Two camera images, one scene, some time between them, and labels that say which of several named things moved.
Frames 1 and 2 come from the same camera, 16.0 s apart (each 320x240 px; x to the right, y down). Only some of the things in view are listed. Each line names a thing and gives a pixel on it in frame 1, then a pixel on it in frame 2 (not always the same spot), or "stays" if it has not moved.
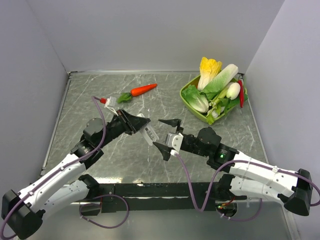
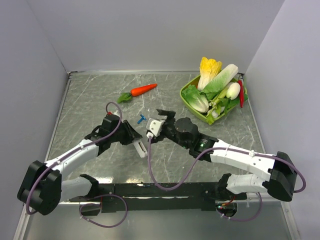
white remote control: x=148 y=132 -> x=140 y=148
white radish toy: x=233 y=91 stays
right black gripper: x=165 y=151 -> x=170 y=119
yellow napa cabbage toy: x=208 y=68 stays
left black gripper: x=131 y=123 -> x=129 y=137
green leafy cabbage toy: x=196 y=98 stays
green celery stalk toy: x=216 y=108 stays
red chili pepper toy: x=241 y=92 stays
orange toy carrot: x=125 y=96 stays
